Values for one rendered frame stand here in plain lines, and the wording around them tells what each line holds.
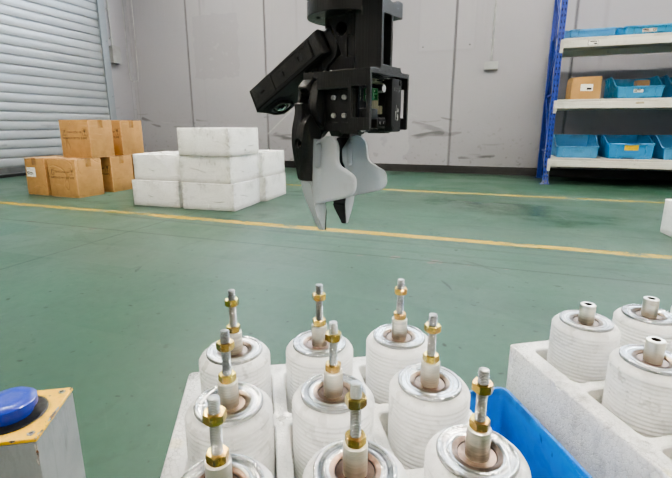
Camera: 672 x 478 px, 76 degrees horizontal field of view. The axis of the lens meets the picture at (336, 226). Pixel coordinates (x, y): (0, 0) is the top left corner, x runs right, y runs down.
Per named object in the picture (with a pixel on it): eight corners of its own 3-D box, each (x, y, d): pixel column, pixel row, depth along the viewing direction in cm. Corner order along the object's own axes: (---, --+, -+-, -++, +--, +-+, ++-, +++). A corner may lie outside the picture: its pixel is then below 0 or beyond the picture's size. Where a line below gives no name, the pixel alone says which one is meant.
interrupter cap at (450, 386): (455, 369, 56) (455, 364, 55) (467, 406, 48) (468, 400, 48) (396, 366, 56) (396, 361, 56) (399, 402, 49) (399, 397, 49)
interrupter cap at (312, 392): (288, 404, 49) (287, 398, 48) (320, 370, 55) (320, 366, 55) (348, 424, 45) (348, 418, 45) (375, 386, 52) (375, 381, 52)
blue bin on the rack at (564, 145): (547, 154, 460) (549, 134, 456) (587, 155, 449) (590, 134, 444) (554, 157, 414) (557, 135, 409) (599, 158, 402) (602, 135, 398)
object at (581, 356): (619, 436, 69) (637, 332, 65) (566, 445, 67) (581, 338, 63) (575, 400, 78) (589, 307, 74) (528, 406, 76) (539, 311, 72)
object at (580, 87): (599, 99, 394) (602, 75, 390) (569, 99, 402) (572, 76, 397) (592, 100, 422) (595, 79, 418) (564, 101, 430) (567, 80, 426)
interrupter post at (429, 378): (438, 379, 53) (439, 355, 52) (440, 391, 51) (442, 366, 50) (418, 378, 53) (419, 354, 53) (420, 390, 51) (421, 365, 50)
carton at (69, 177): (104, 193, 358) (100, 157, 352) (79, 198, 337) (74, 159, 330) (78, 192, 369) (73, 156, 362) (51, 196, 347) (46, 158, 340)
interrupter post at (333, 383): (319, 397, 50) (318, 372, 49) (328, 386, 52) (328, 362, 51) (337, 403, 49) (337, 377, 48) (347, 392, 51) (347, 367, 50)
